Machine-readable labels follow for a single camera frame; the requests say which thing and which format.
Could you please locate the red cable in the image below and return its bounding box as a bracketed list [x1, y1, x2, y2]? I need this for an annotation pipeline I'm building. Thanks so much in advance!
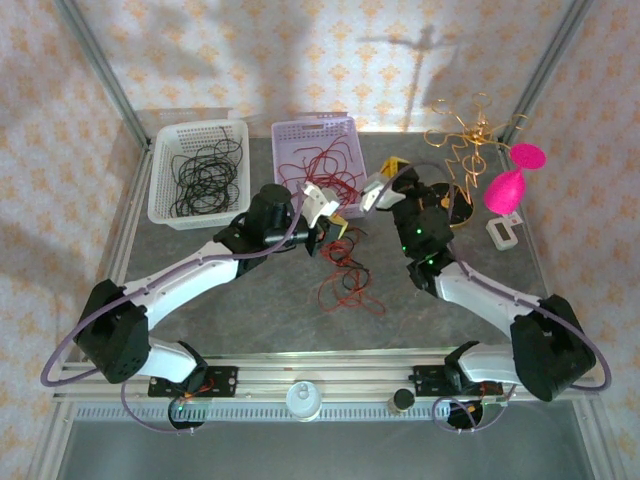
[315, 225, 387, 317]

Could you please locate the long thin black cable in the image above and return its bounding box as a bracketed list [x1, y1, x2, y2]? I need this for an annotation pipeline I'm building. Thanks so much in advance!
[327, 227, 372, 292]

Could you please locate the white digital timer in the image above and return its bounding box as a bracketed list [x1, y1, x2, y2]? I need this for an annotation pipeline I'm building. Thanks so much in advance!
[485, 212, 522, 251]

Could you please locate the lilac plastic basket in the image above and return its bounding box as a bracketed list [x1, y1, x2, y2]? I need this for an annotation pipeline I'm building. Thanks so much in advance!
[270, 112, 374, 222]

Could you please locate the pink goblet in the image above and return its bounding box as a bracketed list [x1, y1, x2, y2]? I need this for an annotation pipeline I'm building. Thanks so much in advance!
[482, 142, 549, 217]

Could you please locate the white plastic basket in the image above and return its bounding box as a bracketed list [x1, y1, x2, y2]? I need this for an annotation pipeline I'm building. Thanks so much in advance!
[147, 119, 251, 231]

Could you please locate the white round cap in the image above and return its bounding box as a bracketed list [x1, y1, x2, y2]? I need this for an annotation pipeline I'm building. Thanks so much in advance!
[284, 380, 323, 424]

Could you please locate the small black knob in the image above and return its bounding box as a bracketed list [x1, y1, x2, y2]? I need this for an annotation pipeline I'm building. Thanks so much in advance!
[389, 388, 416, 416]

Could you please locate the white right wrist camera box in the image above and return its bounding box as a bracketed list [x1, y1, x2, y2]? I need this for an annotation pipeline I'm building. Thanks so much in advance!
[359, 172, 397, 215]

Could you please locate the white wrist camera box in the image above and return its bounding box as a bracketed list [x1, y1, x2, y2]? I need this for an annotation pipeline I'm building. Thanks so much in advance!
[359, 172, 397, 215]
[298, 182, 342, 227]

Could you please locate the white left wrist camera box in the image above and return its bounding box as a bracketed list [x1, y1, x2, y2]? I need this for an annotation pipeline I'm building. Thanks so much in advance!
[298, 182, 342, 227]

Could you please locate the gold wire stand black base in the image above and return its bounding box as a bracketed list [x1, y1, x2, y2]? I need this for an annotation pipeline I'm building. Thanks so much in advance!
[423, 92, 530, 230]

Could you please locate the sorted red cables pile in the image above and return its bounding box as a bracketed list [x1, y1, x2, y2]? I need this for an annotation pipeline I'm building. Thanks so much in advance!
[277, 134, 366, 211]

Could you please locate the sorted black cables pile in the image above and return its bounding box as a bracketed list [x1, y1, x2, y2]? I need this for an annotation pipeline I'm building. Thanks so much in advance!
[169, 124, 246, 219]

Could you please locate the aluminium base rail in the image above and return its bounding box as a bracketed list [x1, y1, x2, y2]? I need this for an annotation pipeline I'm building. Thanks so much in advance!
[52, 352, 601, 404]

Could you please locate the grey slotted cable duct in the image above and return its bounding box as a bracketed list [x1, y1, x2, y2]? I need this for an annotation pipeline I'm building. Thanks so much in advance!
[74, 403, 506, 421]

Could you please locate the aluminium frame post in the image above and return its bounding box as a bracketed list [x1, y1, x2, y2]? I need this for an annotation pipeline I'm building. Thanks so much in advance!
[499, 0, 599, 146]
[52, 0, 151, 151]

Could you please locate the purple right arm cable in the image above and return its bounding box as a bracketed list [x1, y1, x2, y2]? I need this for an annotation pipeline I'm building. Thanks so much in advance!
[389, 162, 614, 435]

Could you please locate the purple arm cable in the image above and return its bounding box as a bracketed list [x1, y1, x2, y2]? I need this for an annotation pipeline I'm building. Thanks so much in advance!
[389, 162, 614, 435]
[39, 187, 306, 435]

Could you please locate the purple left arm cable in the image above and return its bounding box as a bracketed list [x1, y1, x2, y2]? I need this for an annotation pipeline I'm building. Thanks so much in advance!
[39, 187, 306, 435]

